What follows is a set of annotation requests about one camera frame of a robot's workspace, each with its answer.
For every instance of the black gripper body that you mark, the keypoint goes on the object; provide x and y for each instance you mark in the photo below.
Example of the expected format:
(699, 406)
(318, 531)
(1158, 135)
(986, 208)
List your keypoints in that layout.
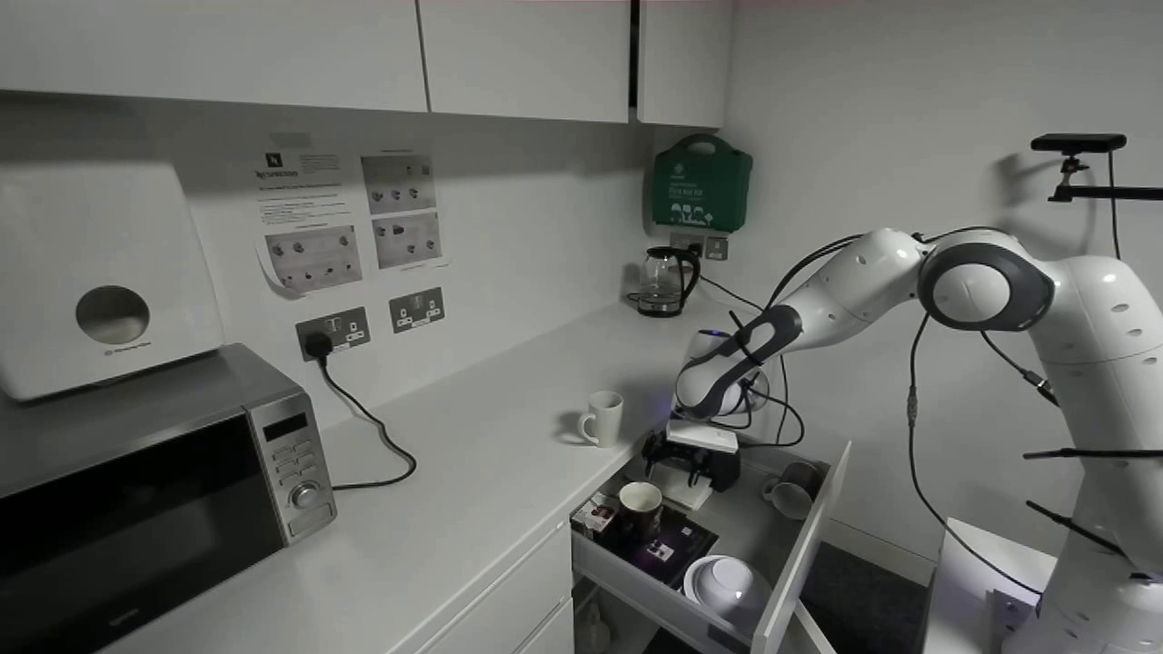
(683, 459)

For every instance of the black mug white interior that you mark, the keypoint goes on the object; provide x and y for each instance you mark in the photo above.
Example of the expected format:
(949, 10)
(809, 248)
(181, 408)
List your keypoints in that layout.
(639, 509)

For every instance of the white ceramic mug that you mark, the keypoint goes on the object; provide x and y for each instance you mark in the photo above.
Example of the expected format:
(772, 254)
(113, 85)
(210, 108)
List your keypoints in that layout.
(602, 420)

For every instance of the white robot base table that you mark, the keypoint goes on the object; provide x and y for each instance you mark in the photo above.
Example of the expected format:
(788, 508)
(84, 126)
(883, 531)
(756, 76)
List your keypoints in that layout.
(977, 584)

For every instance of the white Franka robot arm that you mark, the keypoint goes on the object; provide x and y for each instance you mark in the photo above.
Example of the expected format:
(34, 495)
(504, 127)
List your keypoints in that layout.
(1092, 366)

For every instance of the grey kitchen drawer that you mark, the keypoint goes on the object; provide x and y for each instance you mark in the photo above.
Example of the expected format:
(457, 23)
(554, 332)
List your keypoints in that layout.
(739, 540)

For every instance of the white base cabinet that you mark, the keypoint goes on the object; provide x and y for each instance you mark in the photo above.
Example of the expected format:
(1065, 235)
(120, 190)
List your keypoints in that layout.
(511, 606)

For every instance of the white paper napkin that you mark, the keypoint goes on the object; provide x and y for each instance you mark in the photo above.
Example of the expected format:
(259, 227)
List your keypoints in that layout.
(691, 495)

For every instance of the small white printed box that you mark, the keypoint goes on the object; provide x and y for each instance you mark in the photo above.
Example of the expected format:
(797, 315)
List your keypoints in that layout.
(589, 514)

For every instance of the black box with purple print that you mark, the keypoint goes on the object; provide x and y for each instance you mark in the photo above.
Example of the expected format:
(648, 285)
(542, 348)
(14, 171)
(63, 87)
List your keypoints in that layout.
(658, 561)

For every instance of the white ceramic bowl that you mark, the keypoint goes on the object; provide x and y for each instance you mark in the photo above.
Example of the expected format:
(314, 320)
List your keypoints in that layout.
(719, 584)

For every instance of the green first aid box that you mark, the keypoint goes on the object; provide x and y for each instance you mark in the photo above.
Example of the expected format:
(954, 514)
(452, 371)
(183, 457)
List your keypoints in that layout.
(694, 182)

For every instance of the small printed picture sheet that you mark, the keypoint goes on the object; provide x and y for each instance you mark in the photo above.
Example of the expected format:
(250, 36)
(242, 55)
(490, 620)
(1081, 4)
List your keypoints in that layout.
(407, 240)
(396, 182)

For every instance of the large white instruction sheet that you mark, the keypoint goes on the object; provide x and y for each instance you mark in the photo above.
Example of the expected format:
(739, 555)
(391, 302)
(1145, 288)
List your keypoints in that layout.
(307, 204)

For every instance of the silver microwave oven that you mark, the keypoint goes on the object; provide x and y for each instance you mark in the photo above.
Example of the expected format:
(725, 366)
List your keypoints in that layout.
(146, 509)

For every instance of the white paper towel dispenser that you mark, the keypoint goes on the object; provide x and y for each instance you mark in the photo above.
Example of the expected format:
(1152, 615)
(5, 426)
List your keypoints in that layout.
(96, 276)

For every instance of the wall socket behind kettle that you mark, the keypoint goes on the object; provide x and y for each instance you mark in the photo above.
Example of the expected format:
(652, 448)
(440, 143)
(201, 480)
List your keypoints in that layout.
(714, 248)

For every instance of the empty double wall socket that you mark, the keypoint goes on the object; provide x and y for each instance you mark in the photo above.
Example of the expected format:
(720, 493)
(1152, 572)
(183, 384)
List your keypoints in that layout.
(417, 309)

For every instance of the wall socket with plug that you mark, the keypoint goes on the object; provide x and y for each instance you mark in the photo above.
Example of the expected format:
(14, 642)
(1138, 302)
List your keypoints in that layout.
(331, 327)

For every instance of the white wall cabinet door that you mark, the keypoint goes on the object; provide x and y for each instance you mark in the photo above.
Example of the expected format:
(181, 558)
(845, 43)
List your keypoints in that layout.
(204, 49)
(681, 59)
(527, 55)

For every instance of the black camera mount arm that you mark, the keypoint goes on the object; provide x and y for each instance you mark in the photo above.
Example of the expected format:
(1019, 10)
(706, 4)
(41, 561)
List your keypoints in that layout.
(1103, 190)

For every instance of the black bar camera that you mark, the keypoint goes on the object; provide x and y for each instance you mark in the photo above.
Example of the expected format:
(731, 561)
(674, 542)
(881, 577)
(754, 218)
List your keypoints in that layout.
(1076, 143)

